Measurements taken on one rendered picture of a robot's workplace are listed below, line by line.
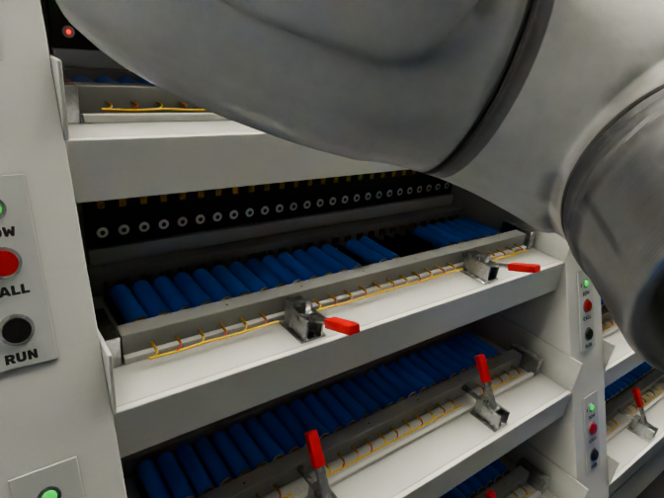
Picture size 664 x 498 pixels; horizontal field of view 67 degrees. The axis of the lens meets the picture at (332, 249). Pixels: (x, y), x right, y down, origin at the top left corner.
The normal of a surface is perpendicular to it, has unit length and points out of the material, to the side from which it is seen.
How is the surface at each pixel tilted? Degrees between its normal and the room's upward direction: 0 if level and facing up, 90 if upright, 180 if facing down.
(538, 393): 21
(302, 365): 111
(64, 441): 90
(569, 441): 90
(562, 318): 90
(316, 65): 130
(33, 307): 90
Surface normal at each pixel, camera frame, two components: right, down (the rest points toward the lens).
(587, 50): -0.05, 0.17
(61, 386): 0.59, 0.04
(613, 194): -0.97, -0.20
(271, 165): 0.59, 0.39
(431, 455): 0.11, -0.91
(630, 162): -0.87, -0.39
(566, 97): -0.11, 0.43
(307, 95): -0.08, 0.82
